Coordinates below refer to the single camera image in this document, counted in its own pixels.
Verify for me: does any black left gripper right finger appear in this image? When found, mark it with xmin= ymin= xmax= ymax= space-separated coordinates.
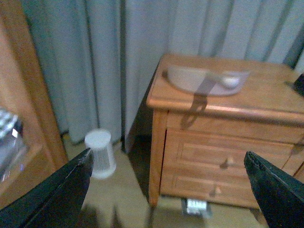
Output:
xmin=244 ymin=152 xmax=304 ymax=228

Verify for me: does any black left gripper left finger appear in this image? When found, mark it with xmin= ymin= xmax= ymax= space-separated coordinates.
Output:
xmin=0 ymin=149 xmax=93 ymax=228

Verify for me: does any beige plastic dustpan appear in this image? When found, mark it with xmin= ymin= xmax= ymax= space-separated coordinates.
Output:
xmin=164 ymin=65 xmax=250 ymax=96

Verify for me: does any white ribbed waste bin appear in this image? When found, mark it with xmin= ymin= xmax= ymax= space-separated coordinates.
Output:
xmin=85 ymin=129 xmax=116 ymax=180

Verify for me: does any power strip under nightstand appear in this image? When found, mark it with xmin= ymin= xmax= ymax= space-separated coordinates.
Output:
xmin=181 ymin=199 xmax=213 ymax=219

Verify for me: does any wooden nightstand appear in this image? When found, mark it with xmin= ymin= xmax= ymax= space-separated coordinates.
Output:
xmin=147 ymin=54 xmax=304 ymax=208

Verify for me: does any grey curtain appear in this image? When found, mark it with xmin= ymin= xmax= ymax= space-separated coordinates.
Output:
xmin=21 ymin=0 xmax=304 ymax=149

